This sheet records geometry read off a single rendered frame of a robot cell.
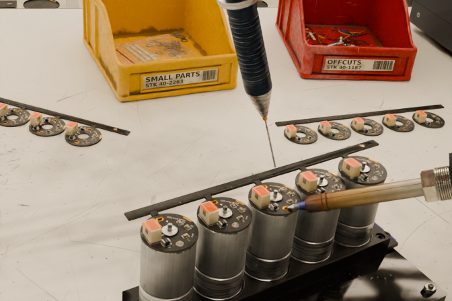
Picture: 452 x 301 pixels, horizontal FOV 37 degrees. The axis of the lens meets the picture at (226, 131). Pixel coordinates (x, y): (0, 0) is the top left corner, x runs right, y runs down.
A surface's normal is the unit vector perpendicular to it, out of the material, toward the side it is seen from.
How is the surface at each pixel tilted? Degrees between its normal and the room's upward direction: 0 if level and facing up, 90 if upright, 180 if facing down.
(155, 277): 90
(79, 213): 0
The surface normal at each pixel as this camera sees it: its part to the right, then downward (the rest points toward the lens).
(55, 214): 0.09, -0.85
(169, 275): 0.17, 0.52
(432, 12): -0.95, 0.08
